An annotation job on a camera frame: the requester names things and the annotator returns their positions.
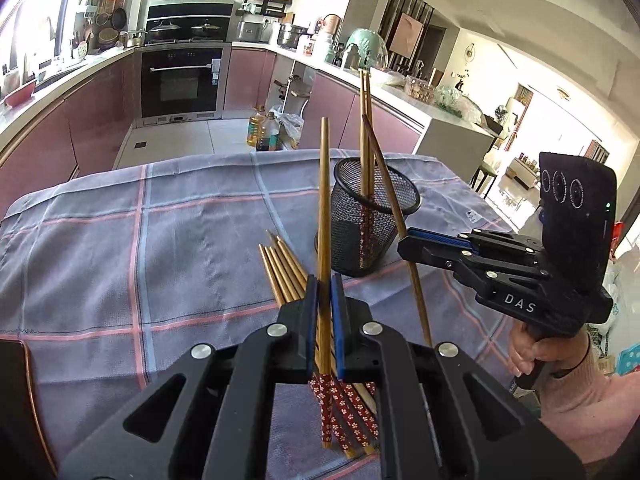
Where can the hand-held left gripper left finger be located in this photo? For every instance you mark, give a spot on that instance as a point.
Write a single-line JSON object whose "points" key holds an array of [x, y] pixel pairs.
{"points": [[312, 310]]}

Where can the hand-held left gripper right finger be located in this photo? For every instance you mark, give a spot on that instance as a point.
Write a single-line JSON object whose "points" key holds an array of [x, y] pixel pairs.
{"points": [[339, 320]]}

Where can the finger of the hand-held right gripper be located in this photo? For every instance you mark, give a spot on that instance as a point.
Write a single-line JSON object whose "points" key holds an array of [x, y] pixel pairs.
{"points": [[430, 252], [440, 237]]}

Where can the black mesh utensil holder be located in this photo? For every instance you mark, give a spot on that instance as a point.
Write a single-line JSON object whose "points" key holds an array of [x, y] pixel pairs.
{"points": [[350, 230]]}

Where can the person's right forearm pink sleeve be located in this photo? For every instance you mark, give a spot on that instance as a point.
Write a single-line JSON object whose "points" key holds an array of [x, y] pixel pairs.
{"points": [[590, 400]]}

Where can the person's right hand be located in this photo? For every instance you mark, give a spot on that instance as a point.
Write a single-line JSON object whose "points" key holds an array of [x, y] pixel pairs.
{"points": [[520, 352]]}

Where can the white plastic bag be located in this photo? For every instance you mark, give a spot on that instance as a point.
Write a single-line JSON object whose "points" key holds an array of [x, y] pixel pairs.
{"points": [[622, 290]]}

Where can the green stool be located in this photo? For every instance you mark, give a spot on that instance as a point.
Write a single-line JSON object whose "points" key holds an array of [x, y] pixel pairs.
{"points": [[482, 172]]}

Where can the teal patterned box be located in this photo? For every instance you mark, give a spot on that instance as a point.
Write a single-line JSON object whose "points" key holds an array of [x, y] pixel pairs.
{"points": [[629, 360]]}

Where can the crumpled plastic bags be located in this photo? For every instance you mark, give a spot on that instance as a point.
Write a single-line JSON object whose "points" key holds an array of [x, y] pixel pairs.
{"points": [[457, 102]]}

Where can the grey checked tablecloth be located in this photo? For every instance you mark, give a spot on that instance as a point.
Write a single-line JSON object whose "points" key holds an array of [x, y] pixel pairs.
{"points": [[175, 260]]}

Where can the clear food container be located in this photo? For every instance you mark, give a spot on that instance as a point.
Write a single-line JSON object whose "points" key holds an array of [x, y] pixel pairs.
{"points": [[419, 90]]}

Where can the pink base cabinets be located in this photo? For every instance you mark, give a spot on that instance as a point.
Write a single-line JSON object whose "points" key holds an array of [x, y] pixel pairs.
{"points": [[335, 105], [90, 110]]}

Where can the dark cooking oil bottle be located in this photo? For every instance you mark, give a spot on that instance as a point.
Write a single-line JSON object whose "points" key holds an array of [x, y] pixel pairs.
{"points": [[269, 135]]}

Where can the clear plastic bag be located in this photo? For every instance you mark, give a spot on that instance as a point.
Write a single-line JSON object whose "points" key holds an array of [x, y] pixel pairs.
{"points": [[291, 127]]}

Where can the yellow cooking oil bottle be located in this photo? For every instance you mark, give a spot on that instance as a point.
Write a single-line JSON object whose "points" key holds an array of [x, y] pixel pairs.
{"points": [[256, 130]]}

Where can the stainless steel kettle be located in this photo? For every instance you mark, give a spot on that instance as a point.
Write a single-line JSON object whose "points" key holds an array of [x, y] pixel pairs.
{"points": [[351, 57]]}

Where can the pink electric kettle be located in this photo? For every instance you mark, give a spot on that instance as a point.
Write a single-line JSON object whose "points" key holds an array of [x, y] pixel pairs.
{"points": [[332, 25]]}

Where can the stainless steel stockpot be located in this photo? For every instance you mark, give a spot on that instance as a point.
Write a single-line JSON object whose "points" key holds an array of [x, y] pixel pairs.
{"points": [[291, 36]]}

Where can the black built-in oven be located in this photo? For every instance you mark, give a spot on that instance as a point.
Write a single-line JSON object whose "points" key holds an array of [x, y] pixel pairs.
{"points": [[180, 85]]}

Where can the silver countertop appliance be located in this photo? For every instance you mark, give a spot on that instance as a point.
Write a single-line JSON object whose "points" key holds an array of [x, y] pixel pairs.
{"points": [[250, 31]]}

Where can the black pan with glass lid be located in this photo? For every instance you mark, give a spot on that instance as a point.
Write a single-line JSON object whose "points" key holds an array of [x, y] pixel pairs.
{"points": [[164, 30], [207, 29]]}

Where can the dark brown board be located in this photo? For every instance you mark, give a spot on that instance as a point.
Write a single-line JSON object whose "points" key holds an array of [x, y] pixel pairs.
{"points": [[17, 410]]}

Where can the black integrated stove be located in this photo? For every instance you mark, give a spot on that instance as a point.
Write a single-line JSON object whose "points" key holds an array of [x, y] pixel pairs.
{"points": [[190, 12]]}

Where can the black hanging frying pan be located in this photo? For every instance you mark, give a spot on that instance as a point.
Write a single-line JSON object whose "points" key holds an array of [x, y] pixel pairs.
{"points": [[119, 19]]}

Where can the pink bowl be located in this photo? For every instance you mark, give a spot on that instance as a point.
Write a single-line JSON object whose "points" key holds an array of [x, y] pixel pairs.
{"points": [[20, 94]]}

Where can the kitchen window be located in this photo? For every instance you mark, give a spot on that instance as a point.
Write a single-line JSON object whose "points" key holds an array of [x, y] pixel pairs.
{"points": [[35, 20]]}

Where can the wall clock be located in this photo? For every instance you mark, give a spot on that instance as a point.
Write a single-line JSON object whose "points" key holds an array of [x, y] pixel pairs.
{"points": [[470, 52]]}

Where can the pink framed wall picture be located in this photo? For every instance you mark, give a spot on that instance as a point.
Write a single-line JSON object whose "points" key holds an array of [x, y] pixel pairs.
{"points": [[409, 35]]}

